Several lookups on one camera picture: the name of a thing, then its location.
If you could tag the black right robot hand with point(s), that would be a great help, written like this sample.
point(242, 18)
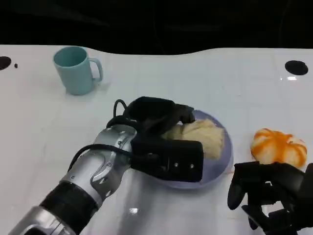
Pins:
point(286, 181)

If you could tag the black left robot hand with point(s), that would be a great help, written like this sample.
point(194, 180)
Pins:
point(156, 115)

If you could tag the beige towel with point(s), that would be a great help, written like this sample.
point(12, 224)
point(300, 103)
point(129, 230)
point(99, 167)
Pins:
point(205, 137)

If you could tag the orange and white bread roll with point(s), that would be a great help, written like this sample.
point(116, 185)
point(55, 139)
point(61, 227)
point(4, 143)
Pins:
point(277, 147)

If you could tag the lilac plate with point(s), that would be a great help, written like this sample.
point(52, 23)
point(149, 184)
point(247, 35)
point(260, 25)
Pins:
point(217, 169)

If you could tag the pale green mug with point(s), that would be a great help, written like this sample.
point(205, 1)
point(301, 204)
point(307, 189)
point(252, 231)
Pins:
point(73, 72)

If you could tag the black round table grommet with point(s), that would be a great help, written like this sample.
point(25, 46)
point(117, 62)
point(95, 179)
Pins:
point(296, 67)
point(4, 62)

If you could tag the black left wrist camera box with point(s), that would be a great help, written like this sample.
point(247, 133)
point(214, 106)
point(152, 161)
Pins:
point(178, 159)

